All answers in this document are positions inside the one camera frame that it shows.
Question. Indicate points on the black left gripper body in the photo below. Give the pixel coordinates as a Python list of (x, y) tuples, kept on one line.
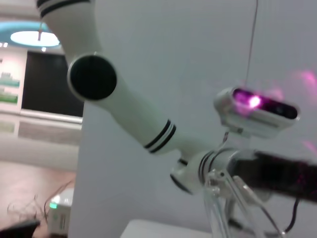
[(277, 173)]

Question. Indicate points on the clear white glasses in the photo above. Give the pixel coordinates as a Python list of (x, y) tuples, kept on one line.
[(214, 189)]

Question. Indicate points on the white and silver left robot arm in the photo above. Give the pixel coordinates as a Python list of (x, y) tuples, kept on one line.
[(138, 116)]

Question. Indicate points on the white box device, green light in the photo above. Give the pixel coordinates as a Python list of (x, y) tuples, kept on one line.
[(62, 218)]

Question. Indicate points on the black floor power strip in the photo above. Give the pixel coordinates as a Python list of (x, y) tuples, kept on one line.
[(17, 230)]

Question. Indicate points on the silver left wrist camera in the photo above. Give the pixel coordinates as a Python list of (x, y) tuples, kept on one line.
[(247, 121)]

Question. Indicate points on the large black wall screen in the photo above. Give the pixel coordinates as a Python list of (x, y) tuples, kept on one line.
[(44, 84)]

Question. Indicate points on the green wall poster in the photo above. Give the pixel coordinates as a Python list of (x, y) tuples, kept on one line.
[(10, 84)]

